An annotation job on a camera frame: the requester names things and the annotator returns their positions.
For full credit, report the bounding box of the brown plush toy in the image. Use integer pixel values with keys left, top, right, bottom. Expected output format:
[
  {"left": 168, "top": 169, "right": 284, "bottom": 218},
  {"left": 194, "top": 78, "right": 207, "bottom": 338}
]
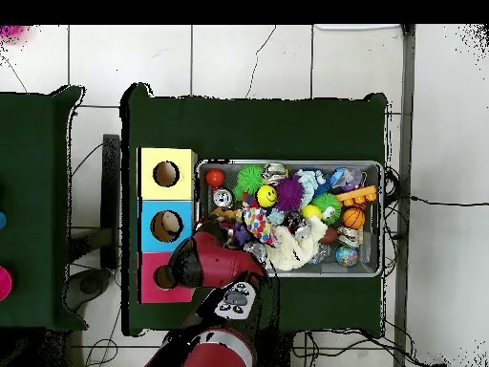
[{"left": 209, "top": 206, "right": 232, "bottom": 225}]

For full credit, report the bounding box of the wooden box with three holes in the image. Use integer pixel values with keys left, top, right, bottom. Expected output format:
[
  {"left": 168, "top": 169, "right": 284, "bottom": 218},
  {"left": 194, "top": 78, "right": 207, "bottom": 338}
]
[{"left": 136, "top": 146, "right": 199, "bottom": 305}]

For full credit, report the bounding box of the silver mesh bin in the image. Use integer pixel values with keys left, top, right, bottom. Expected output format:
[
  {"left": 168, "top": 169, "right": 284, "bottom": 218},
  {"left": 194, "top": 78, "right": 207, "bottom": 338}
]
[{"left": 195, "top": 159, "right": 384, "bottom": 278}]

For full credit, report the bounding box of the yellow smiley ball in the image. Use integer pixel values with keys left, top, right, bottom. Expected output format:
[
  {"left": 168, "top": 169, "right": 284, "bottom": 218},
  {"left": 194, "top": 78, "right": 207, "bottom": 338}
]
[{"left": 255, "top": 184, "right": 278, "bottom": 208}]

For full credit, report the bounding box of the crushed black can silver lid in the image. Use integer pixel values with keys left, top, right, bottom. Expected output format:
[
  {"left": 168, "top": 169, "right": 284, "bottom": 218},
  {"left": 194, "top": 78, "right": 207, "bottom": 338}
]
[{"left": 212, "top": 186, "right": 234, "bottom": 209}]

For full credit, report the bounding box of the white cloth with coloured dots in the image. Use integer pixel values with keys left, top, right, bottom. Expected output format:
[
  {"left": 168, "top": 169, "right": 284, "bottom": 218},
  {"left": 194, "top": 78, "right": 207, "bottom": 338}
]
[{"left": 241, "top": 205, "right": 282, "bottom": 246}]

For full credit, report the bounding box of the red ball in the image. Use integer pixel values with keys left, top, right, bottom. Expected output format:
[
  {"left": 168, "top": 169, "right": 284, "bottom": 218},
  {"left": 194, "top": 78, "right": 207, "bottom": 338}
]
[{"left": 204, "top": 167, "right": 226, "bottom": 189}]

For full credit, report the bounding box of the purple spiky rubber toy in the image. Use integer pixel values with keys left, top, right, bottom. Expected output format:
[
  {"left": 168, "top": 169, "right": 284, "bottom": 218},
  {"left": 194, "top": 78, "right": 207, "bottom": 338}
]
[{"left": 274, "top": 174, "right": 305, "bottom": 212}]

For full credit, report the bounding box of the dark green table cloth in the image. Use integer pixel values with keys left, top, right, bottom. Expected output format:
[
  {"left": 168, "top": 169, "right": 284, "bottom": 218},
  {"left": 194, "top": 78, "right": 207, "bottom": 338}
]
[
  {"left": 120, "top": 82, "right": 389, "bottom": 337},
  {"left": 0, "top": 85, "right": 87, "bottom": 332}
]

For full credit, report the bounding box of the orange basketball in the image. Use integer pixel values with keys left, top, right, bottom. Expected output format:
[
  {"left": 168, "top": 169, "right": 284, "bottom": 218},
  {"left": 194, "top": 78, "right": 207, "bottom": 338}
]
[{"left": 342, "top": 206, "right": 367, "bottom": 230}]

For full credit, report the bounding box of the pink round object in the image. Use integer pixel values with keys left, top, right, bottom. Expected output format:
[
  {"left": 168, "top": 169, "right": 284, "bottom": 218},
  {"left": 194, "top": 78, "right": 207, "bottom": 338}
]
[{"left": 0, "top": 265, "right": 13, "bottom": 303}]

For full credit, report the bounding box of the green stringy puffer ball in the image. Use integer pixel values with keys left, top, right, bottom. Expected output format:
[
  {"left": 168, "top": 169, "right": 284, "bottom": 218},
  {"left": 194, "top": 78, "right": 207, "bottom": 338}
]
[{"left": 232, "top": 164, "right": 266, "bottom": 200}]

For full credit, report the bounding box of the black cable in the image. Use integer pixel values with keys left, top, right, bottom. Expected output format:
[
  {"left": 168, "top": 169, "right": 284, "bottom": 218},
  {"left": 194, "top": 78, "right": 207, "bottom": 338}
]
[{"left": 410, "top": 195, "right": 489, "bottom": 207}]

